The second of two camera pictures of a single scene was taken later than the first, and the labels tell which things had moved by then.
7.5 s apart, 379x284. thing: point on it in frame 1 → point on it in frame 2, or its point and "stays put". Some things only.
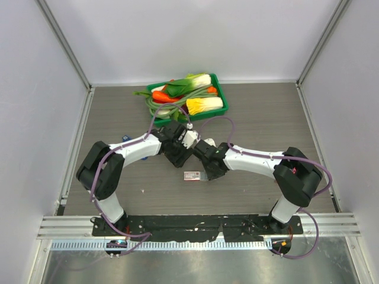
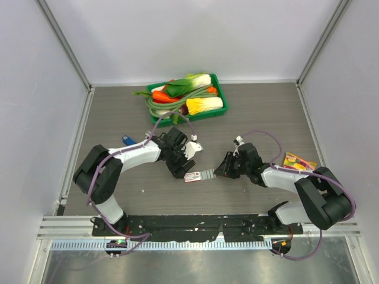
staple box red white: (195, 176) stays put
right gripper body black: (211, 172) → (239, 167)
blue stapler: (127, 138) stays put
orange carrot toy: (161, 97) stays put
